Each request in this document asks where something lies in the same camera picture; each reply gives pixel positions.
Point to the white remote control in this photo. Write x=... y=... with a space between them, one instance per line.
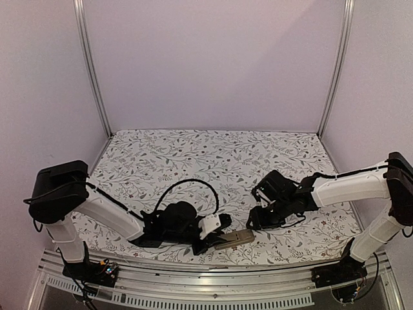
x=247 y=234

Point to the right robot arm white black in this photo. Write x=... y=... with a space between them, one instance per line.
x=279 y=197

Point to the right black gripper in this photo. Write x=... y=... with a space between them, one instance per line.
x=259 y=221

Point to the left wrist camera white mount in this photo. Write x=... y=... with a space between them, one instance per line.
x=212 y=223

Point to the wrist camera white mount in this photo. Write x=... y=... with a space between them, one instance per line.
x=212 y=223
x=260 y=197

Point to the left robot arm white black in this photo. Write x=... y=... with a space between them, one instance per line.
x=63 y=189

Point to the front aluminium rail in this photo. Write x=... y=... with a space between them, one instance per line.
x=152 y=284

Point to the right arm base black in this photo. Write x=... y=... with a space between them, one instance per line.
x=347 y=269

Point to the right aluminium frame post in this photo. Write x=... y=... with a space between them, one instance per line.
x=338 y=66

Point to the aluminium frame post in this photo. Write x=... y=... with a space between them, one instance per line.
x=80 y=15
x=338 y=66

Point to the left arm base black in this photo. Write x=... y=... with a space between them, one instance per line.
x=103 y=273

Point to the floral patterned table mat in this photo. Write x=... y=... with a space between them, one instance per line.
x=216 y=170

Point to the left aluminium frame post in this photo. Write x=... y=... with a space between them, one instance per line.
x=80 y=15

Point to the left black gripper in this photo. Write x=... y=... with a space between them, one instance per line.
x=210 y=241

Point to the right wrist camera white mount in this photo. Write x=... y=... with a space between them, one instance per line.
x=260 y=197

